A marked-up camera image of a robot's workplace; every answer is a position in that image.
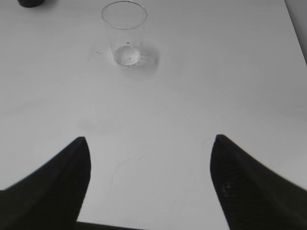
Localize dark red wine bottle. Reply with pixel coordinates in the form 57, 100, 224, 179
18, 0, 45, 8

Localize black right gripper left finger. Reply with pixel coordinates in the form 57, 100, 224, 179
0, 137, 91, 230

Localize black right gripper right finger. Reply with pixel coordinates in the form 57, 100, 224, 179
210, 134, 307, 230

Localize transparent glass cup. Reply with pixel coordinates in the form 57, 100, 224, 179
101, 0, 148, 67

